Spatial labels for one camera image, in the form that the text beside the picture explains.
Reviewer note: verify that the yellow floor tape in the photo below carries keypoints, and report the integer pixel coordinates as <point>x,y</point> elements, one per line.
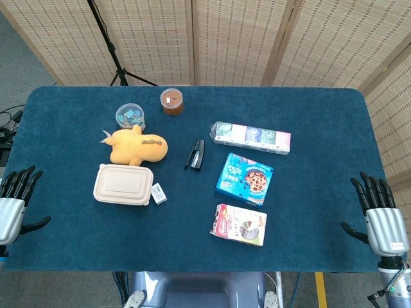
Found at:
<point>321,290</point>

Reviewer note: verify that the bamboo folding screen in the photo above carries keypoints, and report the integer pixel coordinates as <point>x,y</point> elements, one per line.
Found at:
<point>244,38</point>

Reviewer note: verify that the black stapler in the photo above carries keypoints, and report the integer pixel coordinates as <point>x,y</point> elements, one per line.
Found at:
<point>196,155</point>

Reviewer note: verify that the multipack of tissue packets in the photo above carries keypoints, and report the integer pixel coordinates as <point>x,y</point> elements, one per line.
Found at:
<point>252,138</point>

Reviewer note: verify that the white and red snack box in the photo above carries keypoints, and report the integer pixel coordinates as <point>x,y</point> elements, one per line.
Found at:
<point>239,224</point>

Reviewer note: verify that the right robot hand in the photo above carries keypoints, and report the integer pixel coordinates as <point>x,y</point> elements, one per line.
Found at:
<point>385,227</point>

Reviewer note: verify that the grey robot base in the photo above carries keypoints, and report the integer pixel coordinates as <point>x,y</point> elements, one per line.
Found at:
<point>199,290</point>

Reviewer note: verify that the clear tub of binder clips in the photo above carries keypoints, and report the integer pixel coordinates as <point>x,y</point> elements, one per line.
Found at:
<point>130,115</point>

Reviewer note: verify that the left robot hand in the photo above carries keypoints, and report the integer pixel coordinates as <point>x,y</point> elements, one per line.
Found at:
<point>11,210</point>

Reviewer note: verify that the blue table cloth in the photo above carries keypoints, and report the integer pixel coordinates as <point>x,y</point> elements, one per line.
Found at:
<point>289,106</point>

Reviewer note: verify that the yellow plush toy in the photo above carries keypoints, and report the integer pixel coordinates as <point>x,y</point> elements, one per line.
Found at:
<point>138,146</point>

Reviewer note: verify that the small white labelled box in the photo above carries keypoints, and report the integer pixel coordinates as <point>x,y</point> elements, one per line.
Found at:
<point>159,193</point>

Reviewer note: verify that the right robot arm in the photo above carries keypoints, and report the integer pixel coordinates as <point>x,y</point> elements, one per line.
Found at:
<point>395,282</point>

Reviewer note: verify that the black tripod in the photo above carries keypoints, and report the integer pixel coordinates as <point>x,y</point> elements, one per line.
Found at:
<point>110,48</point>

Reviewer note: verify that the blue cookie box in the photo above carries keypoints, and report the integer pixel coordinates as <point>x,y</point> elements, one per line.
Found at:
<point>245,178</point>

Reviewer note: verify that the clear jar with brown contents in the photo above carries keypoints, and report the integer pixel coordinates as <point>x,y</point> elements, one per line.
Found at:
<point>172,102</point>

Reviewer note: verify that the beige lidded food container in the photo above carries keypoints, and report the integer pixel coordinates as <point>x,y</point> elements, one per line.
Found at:
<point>122,185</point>

